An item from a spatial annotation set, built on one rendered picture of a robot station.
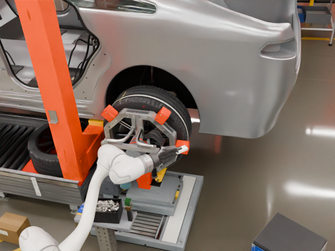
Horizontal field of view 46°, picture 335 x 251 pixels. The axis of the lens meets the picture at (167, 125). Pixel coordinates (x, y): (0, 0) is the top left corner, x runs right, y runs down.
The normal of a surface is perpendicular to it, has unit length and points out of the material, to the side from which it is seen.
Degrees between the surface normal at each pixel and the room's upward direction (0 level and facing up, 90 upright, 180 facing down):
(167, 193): 0
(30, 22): 90
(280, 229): 0
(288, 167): 0
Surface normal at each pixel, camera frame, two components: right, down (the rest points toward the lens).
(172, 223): -0.04, -0.81
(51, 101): -0.26, 0.58
